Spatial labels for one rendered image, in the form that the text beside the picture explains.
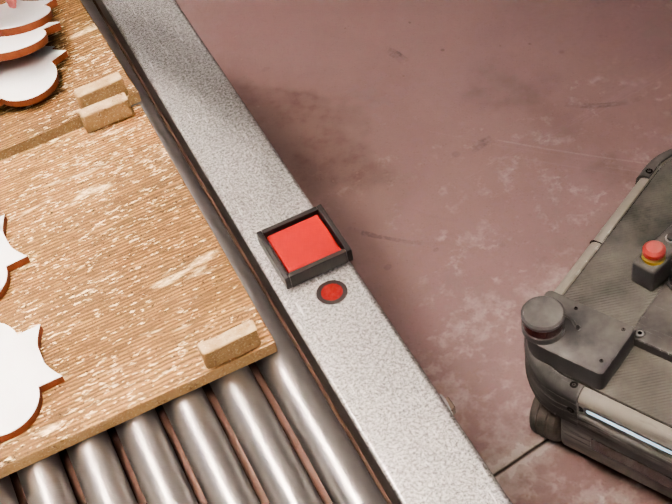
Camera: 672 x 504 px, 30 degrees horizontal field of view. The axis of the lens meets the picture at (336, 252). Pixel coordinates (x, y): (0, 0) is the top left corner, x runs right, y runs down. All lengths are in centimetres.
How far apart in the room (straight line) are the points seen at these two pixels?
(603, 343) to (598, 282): 16
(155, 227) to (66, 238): 10
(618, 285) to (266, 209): 91
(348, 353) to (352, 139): 157
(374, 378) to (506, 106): 166
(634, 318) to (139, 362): 106
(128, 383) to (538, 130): 166
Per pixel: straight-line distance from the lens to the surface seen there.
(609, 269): 215
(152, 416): 122
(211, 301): 126
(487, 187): 262
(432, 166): 267
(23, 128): 152
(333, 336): 123
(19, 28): 159
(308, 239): 130
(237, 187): 139
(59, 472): 122
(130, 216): 137
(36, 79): 155
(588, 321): 203
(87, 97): 150
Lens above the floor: 188
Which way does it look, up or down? 48 degrees down
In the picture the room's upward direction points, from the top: 12 degrees counter-clockwise
